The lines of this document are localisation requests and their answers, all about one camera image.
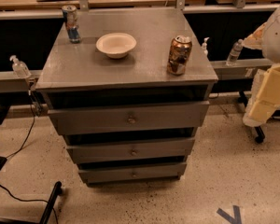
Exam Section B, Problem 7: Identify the grey drawer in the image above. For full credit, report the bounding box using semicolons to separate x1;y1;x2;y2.
66;137;195;164
78;162;187;184
49;101;209;135

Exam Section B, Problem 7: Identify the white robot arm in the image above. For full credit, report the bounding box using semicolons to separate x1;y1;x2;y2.
243;6;280;127

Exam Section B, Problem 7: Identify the grey drawer cabinet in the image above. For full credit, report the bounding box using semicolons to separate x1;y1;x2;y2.
35;7;219;186

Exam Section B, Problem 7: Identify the grey top drawer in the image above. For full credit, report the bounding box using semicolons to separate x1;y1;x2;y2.
49;101;209;135

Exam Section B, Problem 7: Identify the grey bottom drawer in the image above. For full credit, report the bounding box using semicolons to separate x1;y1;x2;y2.
78;162;187;184

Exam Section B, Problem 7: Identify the brown crumpled soda can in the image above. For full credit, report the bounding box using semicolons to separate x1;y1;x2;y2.
167;35;192;76

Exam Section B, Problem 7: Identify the small white pump bottle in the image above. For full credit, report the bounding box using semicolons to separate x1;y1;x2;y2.
202;37;210;56

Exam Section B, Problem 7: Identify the clear plastic water bottle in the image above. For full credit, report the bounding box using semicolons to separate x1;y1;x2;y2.
226;39;243;66

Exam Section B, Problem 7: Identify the blue red drink can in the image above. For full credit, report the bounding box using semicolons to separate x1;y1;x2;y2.
62;5;81;43

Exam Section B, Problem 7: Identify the black table leg with caster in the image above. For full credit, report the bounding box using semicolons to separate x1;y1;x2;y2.
238;91;265;144

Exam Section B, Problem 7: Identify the left sanitizer pump bottle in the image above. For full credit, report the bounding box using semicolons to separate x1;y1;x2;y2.
9;55;32;78

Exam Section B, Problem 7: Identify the blue tape floor marker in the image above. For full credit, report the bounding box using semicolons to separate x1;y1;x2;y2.
217;205;243;224

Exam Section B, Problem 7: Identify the black chair base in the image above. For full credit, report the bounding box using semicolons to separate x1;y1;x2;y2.
0;142;63;224

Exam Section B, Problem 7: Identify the black floor cable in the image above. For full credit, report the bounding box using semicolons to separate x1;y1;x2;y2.
0;105;60;224

